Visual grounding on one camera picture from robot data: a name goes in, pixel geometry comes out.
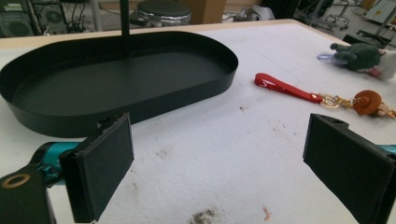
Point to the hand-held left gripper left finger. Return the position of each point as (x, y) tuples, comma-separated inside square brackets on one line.
[(99, 165)]

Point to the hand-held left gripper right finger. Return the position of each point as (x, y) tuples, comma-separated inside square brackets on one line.
[(348, 165)]

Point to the black oval tray stand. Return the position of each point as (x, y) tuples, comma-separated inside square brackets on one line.
[(109, 84)]

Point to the white foam mat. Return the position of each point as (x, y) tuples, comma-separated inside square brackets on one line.
[(218, 155)]

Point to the black computer tower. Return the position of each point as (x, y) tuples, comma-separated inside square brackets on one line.
[(51, 17), (15, 21)]

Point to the black round stool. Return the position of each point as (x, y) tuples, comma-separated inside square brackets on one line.
[(163, 11)]

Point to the brown cardboard box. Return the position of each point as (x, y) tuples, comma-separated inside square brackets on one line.
[(205, 11)]

